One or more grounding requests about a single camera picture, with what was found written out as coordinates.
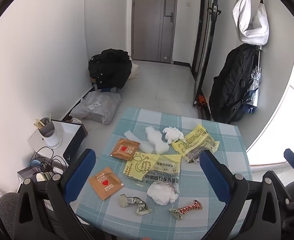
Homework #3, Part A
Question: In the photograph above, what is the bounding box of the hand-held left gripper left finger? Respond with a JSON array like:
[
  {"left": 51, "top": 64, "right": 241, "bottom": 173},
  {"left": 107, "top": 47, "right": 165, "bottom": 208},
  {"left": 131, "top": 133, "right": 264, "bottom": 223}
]
[{"left": 13, "top": 149, "right": 96, "bottom": 240}]

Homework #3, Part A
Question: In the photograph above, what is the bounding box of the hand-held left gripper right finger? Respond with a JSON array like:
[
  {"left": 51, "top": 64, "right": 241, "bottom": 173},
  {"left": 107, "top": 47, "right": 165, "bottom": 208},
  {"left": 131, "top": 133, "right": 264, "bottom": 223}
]
[{"left": 194, "top": 150, "right": 287, "bottom": 240}]

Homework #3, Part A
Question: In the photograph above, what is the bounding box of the brown heart-print sachet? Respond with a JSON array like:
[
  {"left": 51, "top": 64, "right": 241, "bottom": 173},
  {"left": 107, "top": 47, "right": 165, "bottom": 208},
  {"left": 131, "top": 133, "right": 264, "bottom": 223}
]
[{"left": 110, "top": 138, "right": 141, "bottom": 161}]

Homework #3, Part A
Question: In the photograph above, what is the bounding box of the yellow wrapper with line drawing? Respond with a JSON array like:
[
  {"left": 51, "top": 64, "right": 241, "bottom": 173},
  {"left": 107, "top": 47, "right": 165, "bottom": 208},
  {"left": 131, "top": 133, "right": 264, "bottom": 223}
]
[{"left": 123, "top": 151, "right": 182, "bottom": 188}]

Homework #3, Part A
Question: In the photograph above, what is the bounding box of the white foam strip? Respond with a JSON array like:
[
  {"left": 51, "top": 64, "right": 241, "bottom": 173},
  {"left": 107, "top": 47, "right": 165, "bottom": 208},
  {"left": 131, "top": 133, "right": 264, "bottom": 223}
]
[{"left": 124, "top": 130, "right": 154, "bottom": 153}]

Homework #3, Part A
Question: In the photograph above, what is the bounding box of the orange heart-print sachet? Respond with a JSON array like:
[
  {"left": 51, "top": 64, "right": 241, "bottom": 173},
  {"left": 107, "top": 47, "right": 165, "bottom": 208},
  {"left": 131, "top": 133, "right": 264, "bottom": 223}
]
[{"left": 88, "top": 166, "right": 125, "bottom": 201}]

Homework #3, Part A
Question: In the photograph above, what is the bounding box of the round metal tin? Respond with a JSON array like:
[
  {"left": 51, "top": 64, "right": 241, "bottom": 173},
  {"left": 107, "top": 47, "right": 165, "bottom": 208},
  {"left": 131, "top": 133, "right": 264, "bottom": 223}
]
[{"left": 36, "top": 171, "right": 53, "bottom": 183}]

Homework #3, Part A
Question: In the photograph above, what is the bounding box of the yellow wrapper with barcode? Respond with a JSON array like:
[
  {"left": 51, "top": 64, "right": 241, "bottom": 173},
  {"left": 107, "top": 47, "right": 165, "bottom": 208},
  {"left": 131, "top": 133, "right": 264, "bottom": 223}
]
[{"left": 171, "top": 123, "right": 220, "bottom": 164}]

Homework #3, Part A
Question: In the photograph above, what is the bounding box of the red patterned twisted wrapper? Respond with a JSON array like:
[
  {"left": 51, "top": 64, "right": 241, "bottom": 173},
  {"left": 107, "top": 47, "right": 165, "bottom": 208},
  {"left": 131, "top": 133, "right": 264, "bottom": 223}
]
[{"left": 169, "top": 200, "right": 203, "bottom": 221}]

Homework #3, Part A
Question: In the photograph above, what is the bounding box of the white box with navy side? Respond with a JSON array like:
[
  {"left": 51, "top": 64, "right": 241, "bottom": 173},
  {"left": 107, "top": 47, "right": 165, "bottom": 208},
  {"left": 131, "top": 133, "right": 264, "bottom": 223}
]
[{"left": 28, "top": 120, "right": 88, "bottom": 159}]

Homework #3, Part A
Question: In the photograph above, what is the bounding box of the brown cardboard box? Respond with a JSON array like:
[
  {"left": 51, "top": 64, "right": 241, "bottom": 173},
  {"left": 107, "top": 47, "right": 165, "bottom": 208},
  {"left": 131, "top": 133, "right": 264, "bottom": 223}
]
[{"left": 63, "top": 115, "right": 91, "bottom": 136}]

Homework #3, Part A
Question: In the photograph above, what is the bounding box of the grey chopstick holder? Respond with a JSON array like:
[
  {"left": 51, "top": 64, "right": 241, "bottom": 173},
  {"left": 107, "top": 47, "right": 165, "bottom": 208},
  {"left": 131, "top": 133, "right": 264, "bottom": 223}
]
[{"left": 38, "top": 117, "right": 62, "bottom": 149}]

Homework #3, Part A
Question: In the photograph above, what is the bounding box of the crumpled white tissue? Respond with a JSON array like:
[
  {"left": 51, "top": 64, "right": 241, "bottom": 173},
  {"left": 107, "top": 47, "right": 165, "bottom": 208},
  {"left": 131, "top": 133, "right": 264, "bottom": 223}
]
[
  {"left": 147, "top": 181, "right": 180, "bottom": 206},
  {"left": 163, "top": 127, "right": 185, "bottom": 144}
]

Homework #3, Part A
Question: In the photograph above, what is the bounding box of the crumpled white printed wrapper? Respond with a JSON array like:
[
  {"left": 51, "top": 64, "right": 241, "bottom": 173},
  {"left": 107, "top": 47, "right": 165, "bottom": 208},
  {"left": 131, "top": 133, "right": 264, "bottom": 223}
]
[{"left": 119, "top": 193, "right": 153, "bottom": 217}]

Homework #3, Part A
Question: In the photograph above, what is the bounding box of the bundle of wooden chopsticks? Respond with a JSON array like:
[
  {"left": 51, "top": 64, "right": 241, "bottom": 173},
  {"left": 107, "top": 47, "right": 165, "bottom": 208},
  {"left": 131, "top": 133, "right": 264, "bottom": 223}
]
[{"left": 33, "top": 113, "right": 52, "bottom": 131}]

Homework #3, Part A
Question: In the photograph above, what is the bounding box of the white foam chunk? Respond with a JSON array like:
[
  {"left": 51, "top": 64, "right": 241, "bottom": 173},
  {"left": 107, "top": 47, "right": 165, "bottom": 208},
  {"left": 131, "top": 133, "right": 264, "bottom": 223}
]
[{"left": 145, "top": 126, "right": 171, "bottom": 155}]

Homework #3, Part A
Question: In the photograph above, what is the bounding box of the grey plastic bag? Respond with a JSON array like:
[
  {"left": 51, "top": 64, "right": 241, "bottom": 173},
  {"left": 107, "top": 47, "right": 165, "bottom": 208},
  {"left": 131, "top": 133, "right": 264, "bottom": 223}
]
[{"left": 69, "top": 91, "right": 122, "bottom": 125}]

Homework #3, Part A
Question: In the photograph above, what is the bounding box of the grey fabric chair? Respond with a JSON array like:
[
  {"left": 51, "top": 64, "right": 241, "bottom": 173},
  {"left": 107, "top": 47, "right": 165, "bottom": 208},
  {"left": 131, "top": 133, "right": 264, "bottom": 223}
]
[{"left": 0, "top": 192, "right": 21, "bottom": 240}]

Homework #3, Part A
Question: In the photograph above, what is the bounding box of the orange tool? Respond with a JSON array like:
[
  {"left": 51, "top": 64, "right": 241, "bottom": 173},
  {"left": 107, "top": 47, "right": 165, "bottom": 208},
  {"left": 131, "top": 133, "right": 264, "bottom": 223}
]
[{"left": 196, "top": 94, "right": 209, "bottom": 110}]

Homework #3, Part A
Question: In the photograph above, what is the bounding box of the silver folded umbrella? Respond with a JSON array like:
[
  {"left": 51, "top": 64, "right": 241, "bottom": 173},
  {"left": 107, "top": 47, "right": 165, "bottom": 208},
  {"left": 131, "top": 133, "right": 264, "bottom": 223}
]
[{"left": 244, "top": 46, "right": 262, "bottom": 114}]

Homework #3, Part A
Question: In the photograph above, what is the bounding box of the teal checked tablecloth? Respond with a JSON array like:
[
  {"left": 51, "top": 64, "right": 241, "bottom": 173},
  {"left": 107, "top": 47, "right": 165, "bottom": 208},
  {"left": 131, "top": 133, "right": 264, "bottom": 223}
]
[{"left": 68, "top": 107, "right": 253, "bottom": 240}]

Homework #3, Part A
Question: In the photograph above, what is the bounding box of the black backpack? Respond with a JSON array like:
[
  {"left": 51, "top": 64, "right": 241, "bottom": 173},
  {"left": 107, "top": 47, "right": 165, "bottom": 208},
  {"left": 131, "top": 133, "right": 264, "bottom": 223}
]
[{"left": 209, "top": 43, "right": 260, "bottom": 125}]

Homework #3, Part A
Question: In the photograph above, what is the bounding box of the black jacket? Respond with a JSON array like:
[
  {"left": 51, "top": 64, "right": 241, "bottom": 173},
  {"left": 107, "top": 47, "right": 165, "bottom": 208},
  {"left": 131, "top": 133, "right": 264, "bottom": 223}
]
[{"left": 88, "top": 49, "right": 133, "bottom": 91}]

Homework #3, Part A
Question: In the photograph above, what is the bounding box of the white tote bag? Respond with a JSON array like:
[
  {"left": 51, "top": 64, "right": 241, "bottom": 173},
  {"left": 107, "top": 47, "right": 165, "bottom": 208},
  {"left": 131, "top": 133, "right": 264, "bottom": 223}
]
[{"left": 126, "top": 60, "right": 140, "bottom": 81}]

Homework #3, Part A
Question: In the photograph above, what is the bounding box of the white hanging bag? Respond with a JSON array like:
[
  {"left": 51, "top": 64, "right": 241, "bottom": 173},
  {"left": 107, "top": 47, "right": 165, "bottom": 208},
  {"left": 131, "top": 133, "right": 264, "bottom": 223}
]
[{"left": 232, "top": 0, "right": 270, "bottom": 46}]

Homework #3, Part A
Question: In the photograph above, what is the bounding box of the grey door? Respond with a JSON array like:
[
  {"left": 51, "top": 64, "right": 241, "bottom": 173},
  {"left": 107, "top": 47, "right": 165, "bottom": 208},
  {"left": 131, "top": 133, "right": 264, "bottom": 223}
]
[{"left": 131, "top": 0, "right": 179, "bottom": 64}]

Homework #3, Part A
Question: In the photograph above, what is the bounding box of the cables and clutter pile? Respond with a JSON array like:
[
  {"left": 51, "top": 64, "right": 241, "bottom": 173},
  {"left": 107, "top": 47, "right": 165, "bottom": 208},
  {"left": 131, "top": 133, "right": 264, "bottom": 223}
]
[{"left": 33, "top": 146, "right": 68, "bottom": 173}]

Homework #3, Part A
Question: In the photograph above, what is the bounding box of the black sliding door frame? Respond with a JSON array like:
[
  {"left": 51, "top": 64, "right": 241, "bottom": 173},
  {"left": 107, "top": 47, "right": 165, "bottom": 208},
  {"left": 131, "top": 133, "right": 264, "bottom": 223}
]
[{"left": 192, "top": 0, "right": 221, "bottom": 108}]

